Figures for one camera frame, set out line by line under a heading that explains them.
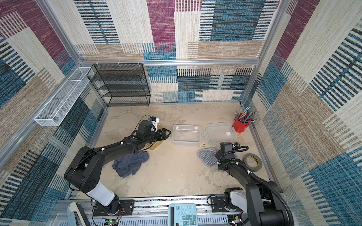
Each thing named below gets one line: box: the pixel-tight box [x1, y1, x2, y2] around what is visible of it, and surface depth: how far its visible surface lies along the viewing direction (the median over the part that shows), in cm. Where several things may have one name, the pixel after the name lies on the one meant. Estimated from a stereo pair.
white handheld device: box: [68, 201, 90, 226], surface depth 71 cm
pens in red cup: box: [233, 106, 258, 123], surface depth 99 cm
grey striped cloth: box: [197, 147, 220, 168], surface depth 91 cm
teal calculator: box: [167, 202, 198, 226], surface depth 71 cm
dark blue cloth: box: [112, 150, 150, 178], surface depth 87 cm
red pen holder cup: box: [232, 112, 252, 133], surface depth 101 cm
